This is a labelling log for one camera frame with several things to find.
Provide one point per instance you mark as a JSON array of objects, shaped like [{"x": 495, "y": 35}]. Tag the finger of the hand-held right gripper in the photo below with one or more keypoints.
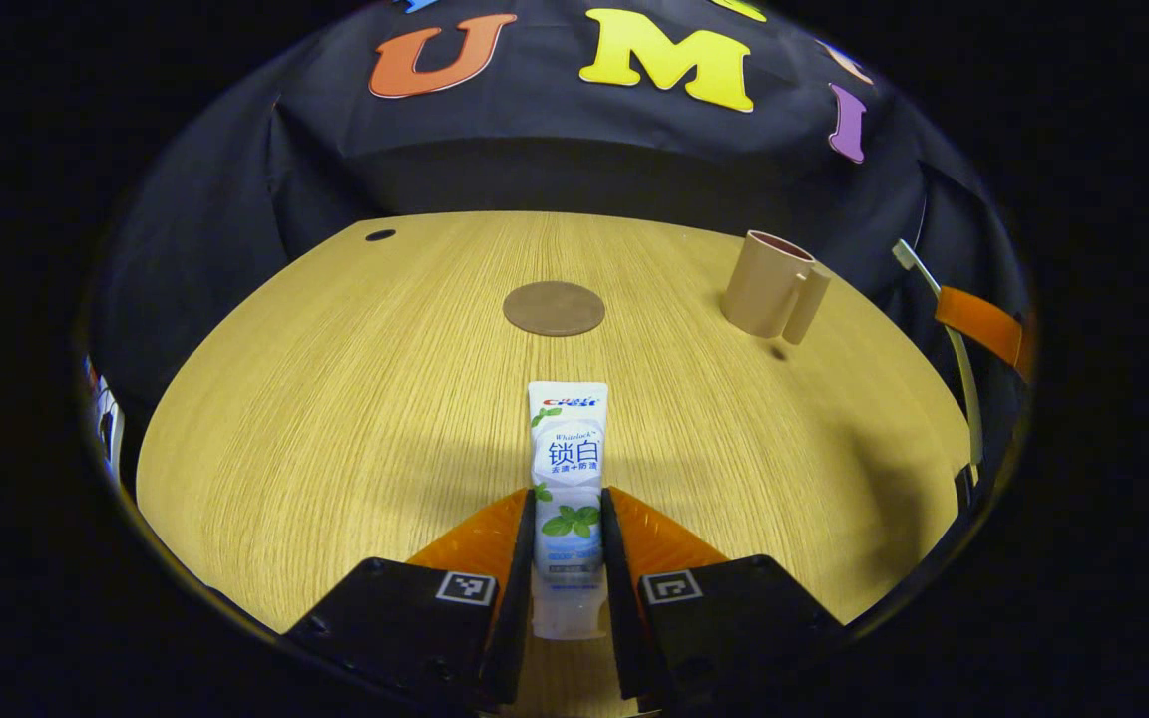
[{"x": 983, "y": 324}]

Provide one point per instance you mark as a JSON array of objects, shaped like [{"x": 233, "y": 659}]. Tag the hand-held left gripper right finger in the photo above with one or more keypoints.
[{"x": 616, "y": 598}]

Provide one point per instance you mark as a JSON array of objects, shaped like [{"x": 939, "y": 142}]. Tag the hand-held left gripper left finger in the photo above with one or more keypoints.
[{"x": 520, "y": 598}]

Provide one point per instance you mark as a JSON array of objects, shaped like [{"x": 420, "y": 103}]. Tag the pale blue toothbrush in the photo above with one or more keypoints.
[{"x": 968, "y": 399}]

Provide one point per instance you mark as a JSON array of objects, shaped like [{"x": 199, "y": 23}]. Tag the white toothpaste tube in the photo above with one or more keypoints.
[{"x": 568, "y": 449}]

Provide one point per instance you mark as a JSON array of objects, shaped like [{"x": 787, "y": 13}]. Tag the beige cup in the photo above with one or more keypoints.
[{"x": 759, "y": 289}]

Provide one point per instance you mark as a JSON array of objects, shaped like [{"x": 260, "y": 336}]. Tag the round brown coaster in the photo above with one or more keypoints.
[{"x": 554, "y": 308}]

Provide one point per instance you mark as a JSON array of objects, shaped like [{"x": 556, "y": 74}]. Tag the black backdrop cloth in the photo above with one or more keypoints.
[{"x": 535, "y": 160}]

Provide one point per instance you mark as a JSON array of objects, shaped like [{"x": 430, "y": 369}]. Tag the lit computer screen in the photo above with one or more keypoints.
[{"x": 106, "y": 424}]

